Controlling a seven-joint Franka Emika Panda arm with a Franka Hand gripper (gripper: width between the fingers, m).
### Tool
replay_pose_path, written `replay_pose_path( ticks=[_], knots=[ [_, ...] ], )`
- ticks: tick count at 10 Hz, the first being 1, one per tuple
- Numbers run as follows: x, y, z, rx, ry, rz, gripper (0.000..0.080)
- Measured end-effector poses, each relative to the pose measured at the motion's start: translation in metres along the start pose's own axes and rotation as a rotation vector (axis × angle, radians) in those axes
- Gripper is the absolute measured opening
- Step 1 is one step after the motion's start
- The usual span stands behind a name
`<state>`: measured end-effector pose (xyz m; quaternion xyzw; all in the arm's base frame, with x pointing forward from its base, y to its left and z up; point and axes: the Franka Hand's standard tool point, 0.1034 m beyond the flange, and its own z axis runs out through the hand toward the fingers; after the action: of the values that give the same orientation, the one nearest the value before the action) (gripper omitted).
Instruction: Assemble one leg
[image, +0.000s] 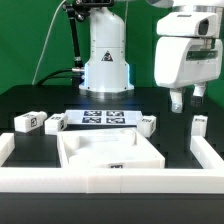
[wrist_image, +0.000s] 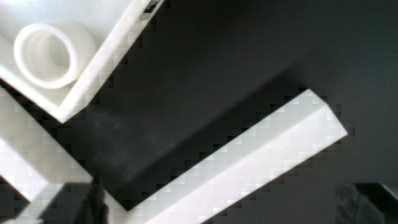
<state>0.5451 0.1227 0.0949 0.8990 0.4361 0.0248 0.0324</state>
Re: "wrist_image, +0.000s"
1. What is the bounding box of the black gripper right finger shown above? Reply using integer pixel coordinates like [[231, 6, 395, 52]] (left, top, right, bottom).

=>
[[334, 183, 398, 224]]

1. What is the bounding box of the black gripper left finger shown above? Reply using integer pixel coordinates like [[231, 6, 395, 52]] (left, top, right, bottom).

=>
[[39, 182, 109, 224]]

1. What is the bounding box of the white square tabletop part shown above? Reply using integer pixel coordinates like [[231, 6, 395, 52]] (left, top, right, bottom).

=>
[[0, 0, 165, 121]]

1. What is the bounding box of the white U-shaped fence wall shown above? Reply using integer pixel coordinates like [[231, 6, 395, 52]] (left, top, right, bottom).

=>
[[0, 88, 347, 224]]

